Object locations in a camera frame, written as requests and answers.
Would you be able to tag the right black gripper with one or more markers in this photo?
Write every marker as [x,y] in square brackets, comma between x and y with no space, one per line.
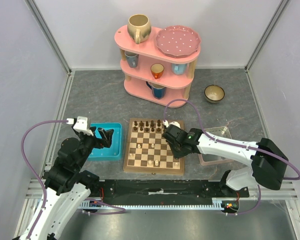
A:
[172,139]

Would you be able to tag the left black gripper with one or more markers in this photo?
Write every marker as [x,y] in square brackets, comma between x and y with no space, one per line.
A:
[106,135]

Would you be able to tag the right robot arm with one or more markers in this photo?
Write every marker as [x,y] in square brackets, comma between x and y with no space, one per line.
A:
[265,164]

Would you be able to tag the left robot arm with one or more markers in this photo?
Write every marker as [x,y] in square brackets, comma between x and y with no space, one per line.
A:
[66,186]

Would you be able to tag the wooden chess board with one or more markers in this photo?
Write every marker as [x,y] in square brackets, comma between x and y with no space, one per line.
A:
[147,131]

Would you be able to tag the blue plastic bin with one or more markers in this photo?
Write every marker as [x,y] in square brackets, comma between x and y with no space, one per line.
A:
[114,153]

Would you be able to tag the pink clear plastic tray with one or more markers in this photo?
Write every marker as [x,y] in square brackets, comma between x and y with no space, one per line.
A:
[209,159]

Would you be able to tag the dark blue mug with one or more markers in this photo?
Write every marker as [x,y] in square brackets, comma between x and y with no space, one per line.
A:
[158,91]

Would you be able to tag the brown ceramic bowl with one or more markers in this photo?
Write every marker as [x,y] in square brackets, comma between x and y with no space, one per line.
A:
[214,93]

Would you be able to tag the pink three-tier shelf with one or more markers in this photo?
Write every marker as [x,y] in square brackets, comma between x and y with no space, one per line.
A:
[178,86]

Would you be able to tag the light blue mug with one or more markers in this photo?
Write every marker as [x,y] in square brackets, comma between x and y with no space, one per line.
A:
[178,69]

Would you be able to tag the orange cup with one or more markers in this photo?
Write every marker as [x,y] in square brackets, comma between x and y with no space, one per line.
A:
[157,70]

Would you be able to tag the grey-blue mug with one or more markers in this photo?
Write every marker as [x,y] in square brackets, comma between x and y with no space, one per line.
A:
[132,59]

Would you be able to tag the pink polka dot plate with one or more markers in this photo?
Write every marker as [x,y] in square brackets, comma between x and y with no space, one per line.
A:
[177,41]

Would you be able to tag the beige ceramic mug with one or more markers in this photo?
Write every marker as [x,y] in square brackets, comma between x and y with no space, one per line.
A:
[139,28]

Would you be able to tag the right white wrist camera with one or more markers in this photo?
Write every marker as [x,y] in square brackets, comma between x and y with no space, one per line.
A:
[166,124]

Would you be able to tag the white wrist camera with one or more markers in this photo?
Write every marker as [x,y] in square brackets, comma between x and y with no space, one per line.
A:
[81,124]
[166,124]

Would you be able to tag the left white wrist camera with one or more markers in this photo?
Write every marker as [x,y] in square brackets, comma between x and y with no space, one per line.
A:
[81,124]

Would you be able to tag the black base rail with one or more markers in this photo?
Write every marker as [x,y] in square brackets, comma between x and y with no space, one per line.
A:
[162,192]

